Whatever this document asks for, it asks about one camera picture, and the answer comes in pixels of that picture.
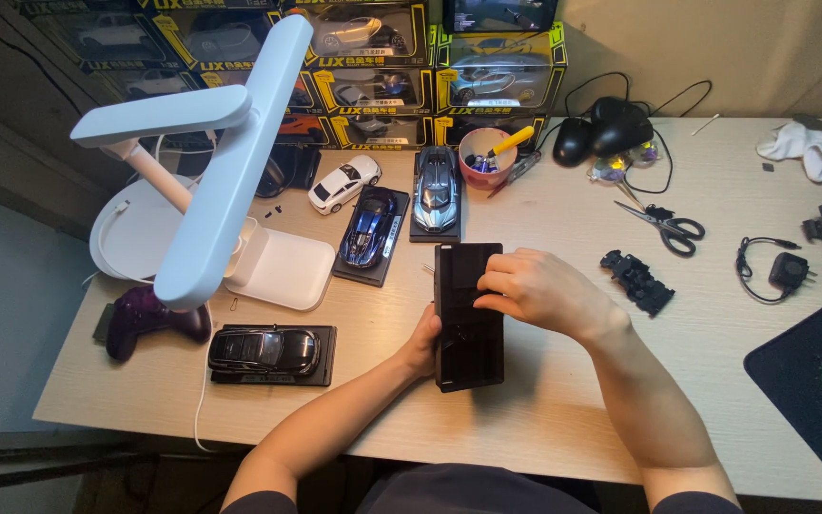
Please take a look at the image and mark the person's right hand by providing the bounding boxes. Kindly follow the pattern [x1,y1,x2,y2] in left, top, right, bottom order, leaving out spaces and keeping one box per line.
[473,247,631,346]

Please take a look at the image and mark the person's left hand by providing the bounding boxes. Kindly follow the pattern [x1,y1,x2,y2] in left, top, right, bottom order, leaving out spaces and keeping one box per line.
[395,303,445,380]

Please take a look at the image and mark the black plastic display base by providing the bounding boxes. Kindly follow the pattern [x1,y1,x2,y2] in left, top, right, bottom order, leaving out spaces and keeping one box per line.
[433,242,505,394]

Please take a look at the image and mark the black model car chassis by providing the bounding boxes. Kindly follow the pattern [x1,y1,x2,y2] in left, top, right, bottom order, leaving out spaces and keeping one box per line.
[599,249,676,318]

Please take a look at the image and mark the black base with label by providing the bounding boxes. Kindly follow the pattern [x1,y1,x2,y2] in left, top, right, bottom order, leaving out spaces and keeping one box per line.
[210,324,338,388]

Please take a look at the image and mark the red clear screwdriver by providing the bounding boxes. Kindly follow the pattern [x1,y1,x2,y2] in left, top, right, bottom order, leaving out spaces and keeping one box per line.
[486,150,542,200]

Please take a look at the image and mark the pink cup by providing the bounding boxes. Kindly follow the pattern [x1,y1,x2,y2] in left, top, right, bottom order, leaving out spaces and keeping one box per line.
[457,128,519,191]

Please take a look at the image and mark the iridescent shiny trinket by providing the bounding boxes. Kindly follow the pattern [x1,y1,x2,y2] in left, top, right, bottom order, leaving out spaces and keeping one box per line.
[588,141,662,184]

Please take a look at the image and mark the person's dark clothing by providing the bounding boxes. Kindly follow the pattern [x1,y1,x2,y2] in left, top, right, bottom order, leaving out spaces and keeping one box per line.
[221,463,742,514]

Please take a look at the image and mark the black model car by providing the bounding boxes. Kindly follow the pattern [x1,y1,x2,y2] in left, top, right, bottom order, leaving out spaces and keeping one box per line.
[207,326,322,377]

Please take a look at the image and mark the small black computer mouse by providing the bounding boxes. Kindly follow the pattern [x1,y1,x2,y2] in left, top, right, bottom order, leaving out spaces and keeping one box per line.
[551,117,595,169]

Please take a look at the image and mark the white rectangular charging stand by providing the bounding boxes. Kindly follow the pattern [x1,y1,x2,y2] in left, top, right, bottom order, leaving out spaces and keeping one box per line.
[224,217,337,313]

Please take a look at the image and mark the silver blue model car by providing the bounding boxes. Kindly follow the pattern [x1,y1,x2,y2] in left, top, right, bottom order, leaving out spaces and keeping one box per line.
[413,146,460,233]

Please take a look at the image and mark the large black computer mouse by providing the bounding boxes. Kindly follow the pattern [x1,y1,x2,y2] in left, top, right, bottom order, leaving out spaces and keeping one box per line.
[588,96,655,159]

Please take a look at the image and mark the white model car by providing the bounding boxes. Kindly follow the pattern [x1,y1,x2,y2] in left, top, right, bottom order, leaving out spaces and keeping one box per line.
[307,154,383,216]

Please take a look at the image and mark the black box behind lamp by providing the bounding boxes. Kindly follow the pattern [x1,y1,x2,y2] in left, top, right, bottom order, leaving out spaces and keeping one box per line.
[254,145,323,200]

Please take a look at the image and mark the black green mouse pad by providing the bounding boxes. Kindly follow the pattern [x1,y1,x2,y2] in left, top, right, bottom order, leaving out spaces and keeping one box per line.
[743,283,822,505]

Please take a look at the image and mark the white desk lamp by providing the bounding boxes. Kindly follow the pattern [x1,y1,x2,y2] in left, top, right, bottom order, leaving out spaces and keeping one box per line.
[70,13,315,314]

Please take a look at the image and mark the dark purple game controller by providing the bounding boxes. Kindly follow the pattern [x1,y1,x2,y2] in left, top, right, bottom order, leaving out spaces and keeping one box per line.
[104,286,213,362]

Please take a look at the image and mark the stack of model car boxes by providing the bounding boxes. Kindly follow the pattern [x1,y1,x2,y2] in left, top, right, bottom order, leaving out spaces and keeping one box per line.
[17,0,569,152]

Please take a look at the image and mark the white sock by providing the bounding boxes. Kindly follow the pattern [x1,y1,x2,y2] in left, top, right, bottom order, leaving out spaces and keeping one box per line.
[755,120,822,184]

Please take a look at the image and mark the black handled scissors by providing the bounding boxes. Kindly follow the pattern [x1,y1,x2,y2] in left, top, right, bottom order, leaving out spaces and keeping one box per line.
[612,199,706,258]

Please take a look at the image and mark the yellow handled screwdriver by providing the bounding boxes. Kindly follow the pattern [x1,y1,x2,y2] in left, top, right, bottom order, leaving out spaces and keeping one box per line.
[485,125,536,160]

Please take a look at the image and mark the black mouse cable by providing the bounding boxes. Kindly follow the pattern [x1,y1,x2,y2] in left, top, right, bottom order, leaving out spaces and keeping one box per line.
[624,79,714,196]
[534,70,632,152]

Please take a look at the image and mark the white cable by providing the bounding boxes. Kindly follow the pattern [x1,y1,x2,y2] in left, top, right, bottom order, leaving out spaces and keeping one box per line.
[81,200,218,455]

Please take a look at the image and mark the black charger with cable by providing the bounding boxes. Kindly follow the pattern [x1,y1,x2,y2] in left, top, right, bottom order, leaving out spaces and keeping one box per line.
[735,236,818,306]

